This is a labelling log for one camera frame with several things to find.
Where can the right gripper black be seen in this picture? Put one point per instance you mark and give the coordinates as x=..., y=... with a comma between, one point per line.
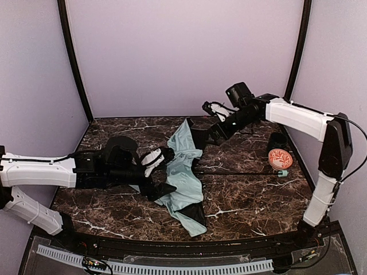
x=209, y=135

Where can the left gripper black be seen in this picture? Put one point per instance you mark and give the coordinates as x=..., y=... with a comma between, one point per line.
x=149, y=186

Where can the mint green folding umbrella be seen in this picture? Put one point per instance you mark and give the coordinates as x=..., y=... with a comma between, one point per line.
x=185, y=204

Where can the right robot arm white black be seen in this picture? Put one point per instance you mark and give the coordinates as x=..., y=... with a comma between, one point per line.
x=332, y=131

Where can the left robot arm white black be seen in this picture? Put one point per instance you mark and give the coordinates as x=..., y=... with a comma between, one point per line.
x=117, y=163

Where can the dark green cup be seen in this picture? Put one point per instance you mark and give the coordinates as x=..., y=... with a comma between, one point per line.
x=277, y=140

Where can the red white patterned bowl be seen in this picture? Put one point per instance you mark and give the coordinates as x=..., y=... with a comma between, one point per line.
x=280, y=159

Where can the small green circuit board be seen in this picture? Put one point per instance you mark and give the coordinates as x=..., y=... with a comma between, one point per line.
x=93, y=264

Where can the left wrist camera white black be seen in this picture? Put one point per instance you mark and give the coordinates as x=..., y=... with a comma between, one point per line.
x=156, y=159

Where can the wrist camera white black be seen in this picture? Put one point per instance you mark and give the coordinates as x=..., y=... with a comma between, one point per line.
x=216, y=110
x=156, y=159

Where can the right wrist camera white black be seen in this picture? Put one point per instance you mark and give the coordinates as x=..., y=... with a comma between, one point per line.
x=216, y=110

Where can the grey slotted cable duct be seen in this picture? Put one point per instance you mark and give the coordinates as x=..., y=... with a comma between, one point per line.
x=158, y=266

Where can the right black corner post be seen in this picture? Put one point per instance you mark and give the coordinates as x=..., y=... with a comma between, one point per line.
x=304, y=24

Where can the black corner post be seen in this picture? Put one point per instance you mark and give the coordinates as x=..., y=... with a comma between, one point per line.
x=68, y=41
x=304, y=24

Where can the black front frame rail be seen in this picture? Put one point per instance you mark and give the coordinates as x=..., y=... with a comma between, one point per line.
x=274, y=246

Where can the left black corner post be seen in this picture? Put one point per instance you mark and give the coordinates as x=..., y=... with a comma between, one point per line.
x=68, y=41

